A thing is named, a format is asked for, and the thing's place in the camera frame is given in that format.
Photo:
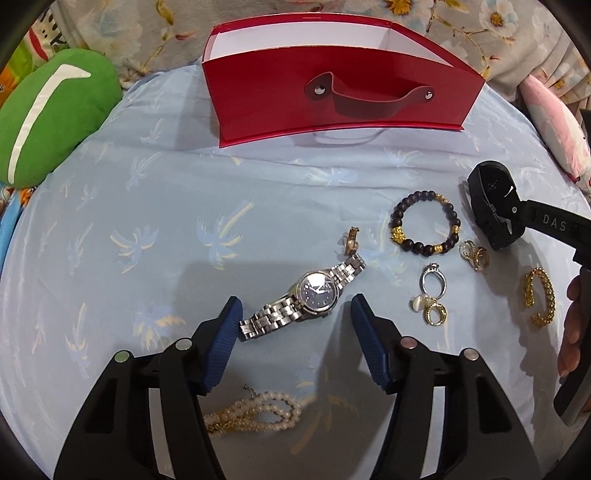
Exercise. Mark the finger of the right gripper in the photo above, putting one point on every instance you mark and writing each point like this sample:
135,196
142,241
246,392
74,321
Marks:
562,225

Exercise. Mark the green round pillow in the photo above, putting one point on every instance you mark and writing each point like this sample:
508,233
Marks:
52,111

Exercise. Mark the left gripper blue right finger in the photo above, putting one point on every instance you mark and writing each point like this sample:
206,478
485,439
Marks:
376,337

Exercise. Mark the red open gift box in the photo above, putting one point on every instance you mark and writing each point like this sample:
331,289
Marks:
292,73

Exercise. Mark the grey floral blanket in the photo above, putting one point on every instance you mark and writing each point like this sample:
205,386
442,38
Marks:
504,41

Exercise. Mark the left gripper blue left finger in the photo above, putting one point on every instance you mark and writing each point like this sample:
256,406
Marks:
225,331

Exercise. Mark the person right hand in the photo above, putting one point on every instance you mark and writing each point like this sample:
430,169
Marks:
569,354

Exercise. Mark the light blue palm-print sheet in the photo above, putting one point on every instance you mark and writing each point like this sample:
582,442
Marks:
149,226

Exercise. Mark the gold twisted bangle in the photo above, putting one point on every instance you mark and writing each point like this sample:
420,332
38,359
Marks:
539,292

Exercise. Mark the pink white plush pillow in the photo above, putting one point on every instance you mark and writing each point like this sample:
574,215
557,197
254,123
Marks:
560,131

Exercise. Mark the silver metal wristwatch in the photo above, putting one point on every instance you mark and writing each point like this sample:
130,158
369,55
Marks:
313,296

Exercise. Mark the colourful monkey print cushion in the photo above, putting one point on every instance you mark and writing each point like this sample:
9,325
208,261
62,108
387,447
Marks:
42,41

